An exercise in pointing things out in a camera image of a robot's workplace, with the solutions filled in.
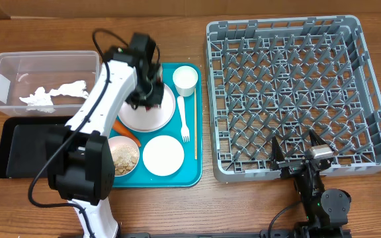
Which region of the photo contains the red snack wrapper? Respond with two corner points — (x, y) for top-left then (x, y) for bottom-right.
(145, 104), (161, 111)

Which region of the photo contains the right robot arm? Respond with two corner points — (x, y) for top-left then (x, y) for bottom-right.
(267, 130), (352, 238)

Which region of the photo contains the white plastic fork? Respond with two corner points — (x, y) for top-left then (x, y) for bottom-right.
(177, 96), (190, 143)

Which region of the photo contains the white tissue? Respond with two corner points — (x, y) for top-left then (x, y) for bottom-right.
(49, 80), (89, 99)
(19, 87), (56, 113)

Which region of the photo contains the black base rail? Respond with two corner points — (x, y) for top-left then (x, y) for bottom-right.
(120, 229), (297, 238)

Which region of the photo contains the orange carrot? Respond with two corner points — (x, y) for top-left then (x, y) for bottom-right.
(112, 120), (141, 147)

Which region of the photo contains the wooden chopstick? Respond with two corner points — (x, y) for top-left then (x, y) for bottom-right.
(194, 88), (198, 160)

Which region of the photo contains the black tray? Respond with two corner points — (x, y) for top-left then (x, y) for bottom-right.
(0, 116), (70, 179)

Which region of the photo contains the small white plate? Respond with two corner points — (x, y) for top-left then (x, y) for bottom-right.
(142, 135), (185, 177)

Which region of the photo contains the teal serving tray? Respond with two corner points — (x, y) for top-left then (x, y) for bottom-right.
(113, 63), (203, 188)

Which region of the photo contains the grey dishwasher rack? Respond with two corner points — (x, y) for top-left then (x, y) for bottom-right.
(205, 15), (381, 182)

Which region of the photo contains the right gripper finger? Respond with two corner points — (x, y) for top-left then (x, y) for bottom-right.
(270, 136), (285, 171)
(309, 129), (327, 146)

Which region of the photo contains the clear plastic bin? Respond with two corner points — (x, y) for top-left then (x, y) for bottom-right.
(0, 50), (101, 117)

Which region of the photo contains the pink bowl with food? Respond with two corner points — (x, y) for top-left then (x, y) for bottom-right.
(108, 136), (140, 177)

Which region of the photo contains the large white plate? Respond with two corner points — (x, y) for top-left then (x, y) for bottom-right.
(118, 85), (176, 132)

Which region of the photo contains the white cup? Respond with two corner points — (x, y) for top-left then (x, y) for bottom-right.
(173, 65), (198, 97)

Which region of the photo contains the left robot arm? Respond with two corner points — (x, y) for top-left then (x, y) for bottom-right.
(41, 33), (164, 237)

